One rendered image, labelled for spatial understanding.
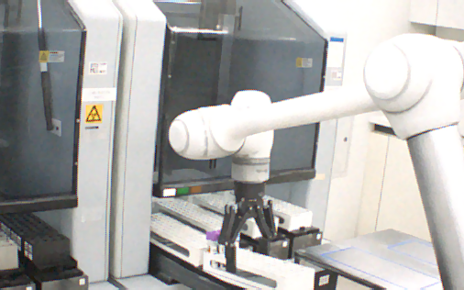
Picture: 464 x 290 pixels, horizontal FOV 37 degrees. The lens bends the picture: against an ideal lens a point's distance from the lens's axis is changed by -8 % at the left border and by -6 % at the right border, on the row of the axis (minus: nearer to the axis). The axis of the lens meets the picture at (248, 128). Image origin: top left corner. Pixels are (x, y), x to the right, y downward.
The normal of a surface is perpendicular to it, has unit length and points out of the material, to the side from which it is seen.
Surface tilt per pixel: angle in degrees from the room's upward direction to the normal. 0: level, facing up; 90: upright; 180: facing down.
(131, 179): 90
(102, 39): 90
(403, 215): 90
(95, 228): 90
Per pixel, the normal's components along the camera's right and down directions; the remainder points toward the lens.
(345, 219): 0.67, 0.18
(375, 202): -0.73, 0.04
